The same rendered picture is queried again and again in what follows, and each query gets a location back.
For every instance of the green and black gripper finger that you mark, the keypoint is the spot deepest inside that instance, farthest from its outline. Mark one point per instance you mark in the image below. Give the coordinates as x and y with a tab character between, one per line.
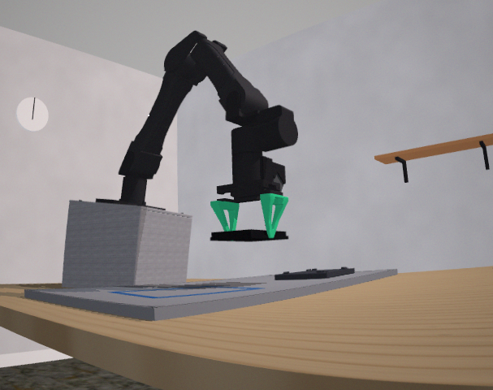
267	201
232	208

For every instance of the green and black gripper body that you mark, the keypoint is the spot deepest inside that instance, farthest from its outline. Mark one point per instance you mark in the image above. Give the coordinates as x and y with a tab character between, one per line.
247	183

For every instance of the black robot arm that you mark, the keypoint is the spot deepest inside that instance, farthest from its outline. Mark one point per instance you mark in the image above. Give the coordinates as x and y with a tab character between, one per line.
263	128

